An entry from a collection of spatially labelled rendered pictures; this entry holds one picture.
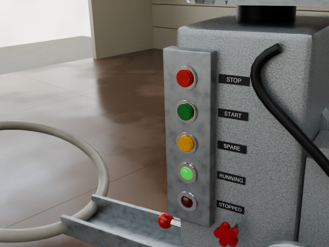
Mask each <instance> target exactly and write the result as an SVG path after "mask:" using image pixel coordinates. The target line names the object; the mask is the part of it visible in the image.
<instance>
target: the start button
mask: <svg viewBox="0 0 329 247"><path fill-rule="evenodd" d="M177 114H178V116H179V117H180V118H181V119H182V120H184V121H188V120H190V119H191V118H192V116H193V109H192V107H191V106H190V105H189V104H186V103H182V104H180V105H179V106H178V108H177Z"/></svg>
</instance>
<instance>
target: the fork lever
mask: <svg viewBox="0 0 329 247"><path fill-rule="evenodd" d="M91 197H92V201H94V202H95V203H96V204H97V205H98V211H97V212H96V213H95V214H94V215H93V216H92V217H91V218H89V219H88V220H87V221H83V220H80V219H76V218H73V217H70V216H67V215H64V214H63V215H62V216H61V217H60V218H61V222H63V223H64V224H65V225H66V227H67V232H66V233H64V234H65V235H67V236H70V237H73V238H76V239H79V240H81V241H84V242H86V243H89V244H92V245H95V246H98V247H181V230H180V229H178V228H175V227H171V228H169V229H163V228H161V227H160V226H159V224H158V217H159V215H160V214H161V213H162V212H158V211H154V210H151V209H147V208H143V207H140V206H136V205H133V204H129V203H126V202H122V201H118V200H115V199H111V198H107V197H103V196H99V195H96V194H93V195H92V196H91Z"/></svg>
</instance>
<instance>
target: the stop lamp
mask: <svg viewBox="0 0 329 247"><path fill-rule="evenodd" d="M181 203H182V205H183V206H184V207H186V208H191V207H192V205H193V202H192V199H191V198H190V197H188V196H182V197H181Z"/></svg>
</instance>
